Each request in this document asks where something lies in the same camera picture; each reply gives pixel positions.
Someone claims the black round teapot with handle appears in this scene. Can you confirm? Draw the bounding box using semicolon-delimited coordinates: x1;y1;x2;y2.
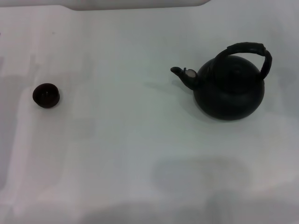
170;42;273;121

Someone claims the dark brown small teacup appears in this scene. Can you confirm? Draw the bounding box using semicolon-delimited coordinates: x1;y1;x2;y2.
32;83;61;109

